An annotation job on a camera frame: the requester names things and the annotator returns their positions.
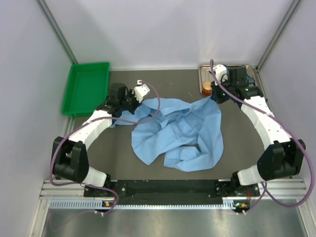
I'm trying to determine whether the light blue button shirt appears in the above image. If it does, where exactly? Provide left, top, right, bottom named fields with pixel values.
left=114, top=98, right=224, bottom=172

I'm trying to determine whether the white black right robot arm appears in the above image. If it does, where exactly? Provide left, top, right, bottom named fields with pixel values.
left=210, top=64, right=306, bottom=192

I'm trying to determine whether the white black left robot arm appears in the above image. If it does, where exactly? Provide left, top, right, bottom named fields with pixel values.
left=50, top=81, right=150, bottom=187

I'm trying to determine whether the orange cup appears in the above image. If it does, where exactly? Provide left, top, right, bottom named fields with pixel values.
left=201, top=81, right=213, bottom=97

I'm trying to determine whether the silver metal tray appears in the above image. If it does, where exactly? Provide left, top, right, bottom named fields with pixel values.
left=198, top=64, right=258, bottom=97

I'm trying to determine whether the blue star-shaped dish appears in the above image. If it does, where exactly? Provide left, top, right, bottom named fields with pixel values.
left=227, top=65, right=255, bottom=84

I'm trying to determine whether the green plastic tray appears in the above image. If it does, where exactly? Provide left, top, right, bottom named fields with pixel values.
left=61, top=62, right=110, bottom=118

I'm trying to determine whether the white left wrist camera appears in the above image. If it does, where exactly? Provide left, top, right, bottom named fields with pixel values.
left=133, top=80, right=150, bottom=103

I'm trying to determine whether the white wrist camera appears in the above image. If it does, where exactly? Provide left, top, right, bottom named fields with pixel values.
left=213, top=64, right=229, bottom=86
left=133, top=80, right=150, bottom=103

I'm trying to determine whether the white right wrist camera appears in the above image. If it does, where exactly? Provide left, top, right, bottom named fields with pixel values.
left=213, top=64, right=229, bottom=86

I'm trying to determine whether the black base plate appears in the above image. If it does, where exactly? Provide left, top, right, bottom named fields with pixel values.
left=83, top=179, right=260, bottom=205

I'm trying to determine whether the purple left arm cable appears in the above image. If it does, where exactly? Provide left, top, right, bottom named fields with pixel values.
left=49, top=81, right=162, bottom=215

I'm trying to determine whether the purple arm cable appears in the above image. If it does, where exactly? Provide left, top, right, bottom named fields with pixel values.
left=49, top=81, right=162, bottom=215
left=209, top=59, right=313, bottom=213

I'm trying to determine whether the white slotted cable duct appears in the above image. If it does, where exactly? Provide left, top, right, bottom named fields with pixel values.
left=49, top=198, right=250, bottom=210

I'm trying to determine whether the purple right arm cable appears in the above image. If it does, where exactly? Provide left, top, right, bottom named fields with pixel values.
left=209, top=59, right=313, bottom=213

